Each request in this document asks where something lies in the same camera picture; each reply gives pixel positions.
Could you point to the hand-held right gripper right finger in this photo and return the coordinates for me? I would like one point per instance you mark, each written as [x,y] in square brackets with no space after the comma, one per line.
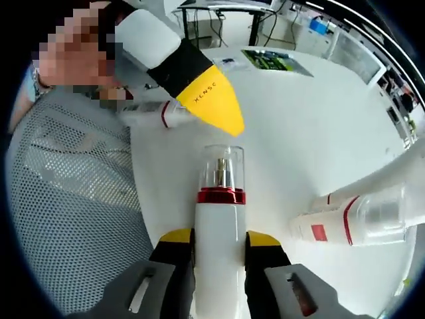
[265,262]

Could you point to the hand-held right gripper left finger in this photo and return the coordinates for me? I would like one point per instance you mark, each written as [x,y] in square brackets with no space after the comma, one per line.
[172,272]

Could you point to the red-collared white skincare bottle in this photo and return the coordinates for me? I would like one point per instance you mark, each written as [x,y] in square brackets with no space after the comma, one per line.
[219,232]

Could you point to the small white skincare bottle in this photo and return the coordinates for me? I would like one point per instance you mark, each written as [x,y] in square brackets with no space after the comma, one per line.
[332,226]
[146,114]

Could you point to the green printed packet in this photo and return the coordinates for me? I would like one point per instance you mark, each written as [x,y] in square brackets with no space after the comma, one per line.
[272,61]

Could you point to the white standing desk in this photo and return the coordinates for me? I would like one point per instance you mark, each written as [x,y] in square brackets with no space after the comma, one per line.
[225,6]

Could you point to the grey mesh chair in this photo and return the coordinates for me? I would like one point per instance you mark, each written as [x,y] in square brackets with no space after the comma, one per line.
[76,199]

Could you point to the light blue wristband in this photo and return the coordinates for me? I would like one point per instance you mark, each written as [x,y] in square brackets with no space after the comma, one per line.
[41,81]

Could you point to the frosted glass partition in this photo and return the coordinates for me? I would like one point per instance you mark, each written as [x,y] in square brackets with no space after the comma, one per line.
[360,54]

